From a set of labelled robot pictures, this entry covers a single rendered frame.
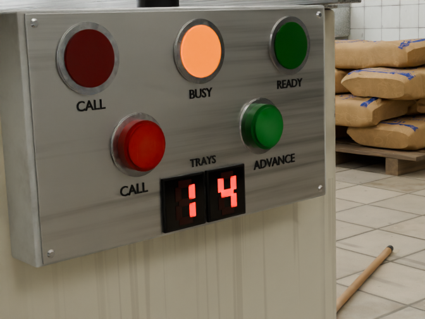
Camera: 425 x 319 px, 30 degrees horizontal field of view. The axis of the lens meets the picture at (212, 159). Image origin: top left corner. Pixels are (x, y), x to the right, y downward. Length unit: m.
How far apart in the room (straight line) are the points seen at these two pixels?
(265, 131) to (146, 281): 0.13
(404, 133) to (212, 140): 3.78
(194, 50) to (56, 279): 0.16
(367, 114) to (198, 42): 3.82
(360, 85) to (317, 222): 3.73
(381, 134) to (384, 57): 0.44
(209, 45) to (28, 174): 0.14
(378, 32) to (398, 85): 1.32
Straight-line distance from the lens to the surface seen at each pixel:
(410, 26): 5.35
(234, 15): 0.51
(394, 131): 4.28
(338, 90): 4.64
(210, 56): 0.49
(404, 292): 2.48
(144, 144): 0.45
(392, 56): 4.45
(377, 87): 4.30
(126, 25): 0.45
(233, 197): 0.51
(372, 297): 2.43
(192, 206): 0.49
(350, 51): 4.59
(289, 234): 0.60
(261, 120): 0.51
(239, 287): 0.58
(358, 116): 4.31
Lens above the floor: 0.83
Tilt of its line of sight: 10 degrees down
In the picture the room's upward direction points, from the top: 2 degrees counter-clockwise
